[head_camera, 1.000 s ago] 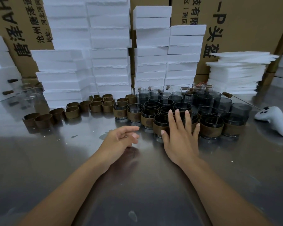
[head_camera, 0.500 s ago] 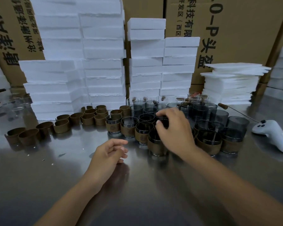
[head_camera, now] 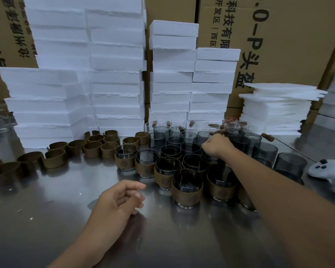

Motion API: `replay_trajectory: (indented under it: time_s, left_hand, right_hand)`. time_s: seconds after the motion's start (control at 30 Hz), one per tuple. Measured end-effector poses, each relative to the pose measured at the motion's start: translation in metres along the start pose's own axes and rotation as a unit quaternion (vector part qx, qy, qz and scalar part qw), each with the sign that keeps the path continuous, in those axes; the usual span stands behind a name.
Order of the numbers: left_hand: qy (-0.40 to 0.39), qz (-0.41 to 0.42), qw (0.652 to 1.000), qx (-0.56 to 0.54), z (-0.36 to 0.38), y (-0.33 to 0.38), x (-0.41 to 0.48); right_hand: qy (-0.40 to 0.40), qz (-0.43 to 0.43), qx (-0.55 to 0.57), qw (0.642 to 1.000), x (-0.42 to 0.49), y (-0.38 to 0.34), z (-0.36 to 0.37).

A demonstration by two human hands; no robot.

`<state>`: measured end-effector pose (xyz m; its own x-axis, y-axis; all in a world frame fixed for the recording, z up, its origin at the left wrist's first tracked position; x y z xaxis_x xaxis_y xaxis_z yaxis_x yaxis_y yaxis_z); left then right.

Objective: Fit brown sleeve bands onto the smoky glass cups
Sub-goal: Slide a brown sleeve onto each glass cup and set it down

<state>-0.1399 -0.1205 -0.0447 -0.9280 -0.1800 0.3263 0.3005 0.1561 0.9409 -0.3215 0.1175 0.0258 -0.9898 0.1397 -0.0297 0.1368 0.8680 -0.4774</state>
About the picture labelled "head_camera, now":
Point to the person's left hand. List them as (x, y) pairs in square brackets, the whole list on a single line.
[(114, 206)]

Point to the bunch of clear plastic cups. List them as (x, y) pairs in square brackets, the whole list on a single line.
[(1, 120)]

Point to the stack of white foam blocks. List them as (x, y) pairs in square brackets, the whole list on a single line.
[(333, 108)]

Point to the white game controller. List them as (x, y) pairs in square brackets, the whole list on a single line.
[(332, 173)]

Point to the group of brown sleeve rings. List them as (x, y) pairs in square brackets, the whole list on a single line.
[(92, 150)]

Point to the smoky transparent plastic cup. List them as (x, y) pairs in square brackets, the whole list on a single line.
[(249, 208), (147, 154), (222, 173), (167, 163), (170, 150), (195, 160), (187, 177), (126, 149)]

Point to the stepped stack white foam blocks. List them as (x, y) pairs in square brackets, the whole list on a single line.
[(170, 89)]

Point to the person's right hand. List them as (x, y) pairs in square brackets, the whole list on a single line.
[(219, 147)]

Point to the stack of thin foam sheets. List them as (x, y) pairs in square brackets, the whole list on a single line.
[(273, 111)]

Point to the person's left forearm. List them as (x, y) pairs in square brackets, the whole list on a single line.
[(81, 248)]

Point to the tall stack white foam blocks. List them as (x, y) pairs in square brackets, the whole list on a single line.
[(109, 86)]

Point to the person's right forearm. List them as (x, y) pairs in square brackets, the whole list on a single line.
[(282, 206)]

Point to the large printed cardboard box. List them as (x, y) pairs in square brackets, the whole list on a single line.
[(296, 44)]

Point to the cluster of transparent plastic cups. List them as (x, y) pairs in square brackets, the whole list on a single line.
[(157, 140)]

